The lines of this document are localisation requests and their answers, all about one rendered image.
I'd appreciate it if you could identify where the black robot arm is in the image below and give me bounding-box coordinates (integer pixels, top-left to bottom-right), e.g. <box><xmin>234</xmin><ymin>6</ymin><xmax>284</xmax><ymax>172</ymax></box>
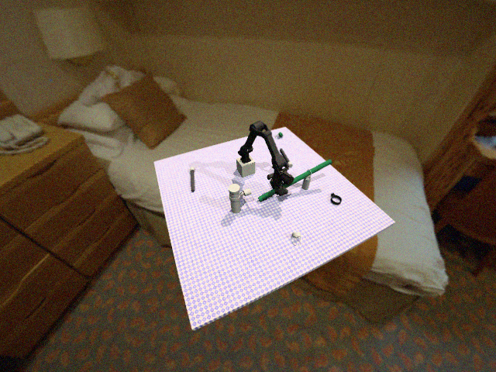
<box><xmin>238</xmin><ymin>121</ymin><xmax>295</xmax><ymax>185</ymax></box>

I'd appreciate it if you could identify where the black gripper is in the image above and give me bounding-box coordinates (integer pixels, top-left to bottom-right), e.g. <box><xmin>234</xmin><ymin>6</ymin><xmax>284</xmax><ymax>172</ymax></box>
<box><xmin>267</xmin><ymin>173</ymin><xmax>288</xmax><ymax>196</ymax></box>

